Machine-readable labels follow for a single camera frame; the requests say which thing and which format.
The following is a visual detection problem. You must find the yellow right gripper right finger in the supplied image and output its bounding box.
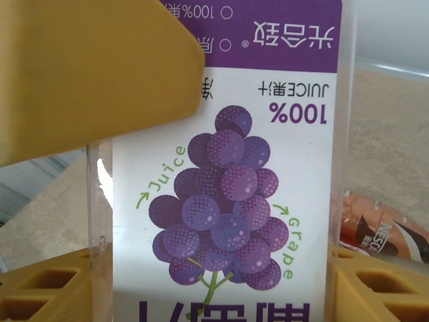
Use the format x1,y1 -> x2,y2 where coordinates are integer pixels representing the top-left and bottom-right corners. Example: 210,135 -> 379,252
326,250 -> 429,322

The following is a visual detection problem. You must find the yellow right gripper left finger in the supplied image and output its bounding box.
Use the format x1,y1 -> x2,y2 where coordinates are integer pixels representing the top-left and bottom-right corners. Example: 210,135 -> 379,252
0,251 -> 93,322

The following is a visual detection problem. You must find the copper Nescafe bottle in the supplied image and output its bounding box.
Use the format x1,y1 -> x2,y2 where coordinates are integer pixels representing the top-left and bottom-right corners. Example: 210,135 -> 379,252
338,189 -> 429,266

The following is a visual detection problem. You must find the grape juice bottle purple label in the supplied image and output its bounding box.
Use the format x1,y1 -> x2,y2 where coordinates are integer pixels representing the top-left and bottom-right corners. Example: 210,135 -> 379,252
85,0 -> 358,322

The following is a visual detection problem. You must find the aluminium table edge strip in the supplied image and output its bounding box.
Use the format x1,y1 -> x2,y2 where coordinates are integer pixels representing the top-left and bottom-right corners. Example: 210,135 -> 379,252
355,56 -> 429,81

